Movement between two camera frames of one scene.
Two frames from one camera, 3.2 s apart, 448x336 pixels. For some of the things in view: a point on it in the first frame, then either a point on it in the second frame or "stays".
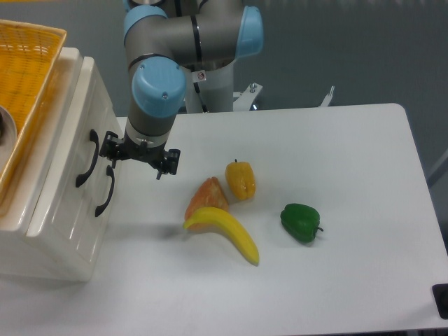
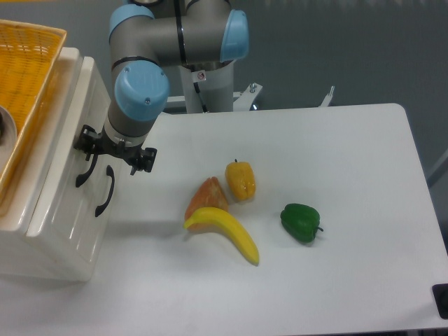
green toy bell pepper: [300, 221] stays
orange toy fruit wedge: [208, 194] stays
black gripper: [113, 145] → [89, 141]
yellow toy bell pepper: [241, 178] stays
